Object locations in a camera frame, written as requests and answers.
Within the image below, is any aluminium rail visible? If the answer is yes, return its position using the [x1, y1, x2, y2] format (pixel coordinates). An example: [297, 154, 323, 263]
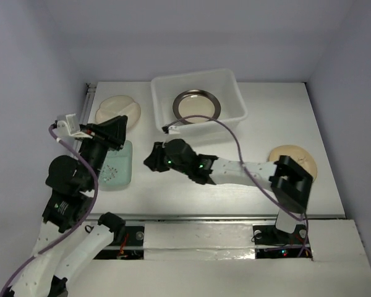
[87, 213, 347, 221]
[72, 82, 96, 149]

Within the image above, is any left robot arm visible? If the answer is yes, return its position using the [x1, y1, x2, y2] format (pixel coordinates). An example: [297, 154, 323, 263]
[0, 114, 127, 296]

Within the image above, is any cream divided plate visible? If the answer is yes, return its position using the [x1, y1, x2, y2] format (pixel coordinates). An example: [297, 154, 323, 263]
[95, 95, 141, 131]

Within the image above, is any brown rimmed cream plate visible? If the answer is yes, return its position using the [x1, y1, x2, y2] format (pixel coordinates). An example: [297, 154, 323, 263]
[172, 89, 221, 124]

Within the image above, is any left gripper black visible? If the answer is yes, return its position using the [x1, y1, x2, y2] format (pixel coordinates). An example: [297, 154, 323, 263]
[77, 113, 130, 187]

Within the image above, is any white foam block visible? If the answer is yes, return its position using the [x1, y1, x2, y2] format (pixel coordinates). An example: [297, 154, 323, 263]
[143, 223, 255, 260]

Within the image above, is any aluminium rail left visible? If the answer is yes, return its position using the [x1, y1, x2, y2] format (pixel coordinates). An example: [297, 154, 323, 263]
[72, 82, 96, 149]

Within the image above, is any light green rectangular plate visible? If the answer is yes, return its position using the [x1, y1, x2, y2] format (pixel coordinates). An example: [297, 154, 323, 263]
[98, 140, 133, 191]

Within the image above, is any white plastic bin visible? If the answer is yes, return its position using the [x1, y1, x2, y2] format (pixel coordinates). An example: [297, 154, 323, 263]
[151, 69, 248, 141]

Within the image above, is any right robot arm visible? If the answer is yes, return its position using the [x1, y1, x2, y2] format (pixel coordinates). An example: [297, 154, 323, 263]
[143, 139, 313, 243]

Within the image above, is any beige plate with bird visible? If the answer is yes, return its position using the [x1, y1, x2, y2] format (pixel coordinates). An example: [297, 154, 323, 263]
[268, 145, 318, 181]

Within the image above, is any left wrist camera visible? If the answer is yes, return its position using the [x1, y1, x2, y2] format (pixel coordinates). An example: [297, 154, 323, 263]
[54, 113, 92, 139]

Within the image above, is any aluminium rail front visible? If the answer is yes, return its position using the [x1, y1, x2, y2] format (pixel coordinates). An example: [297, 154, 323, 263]
[87, 213, 347, 221]

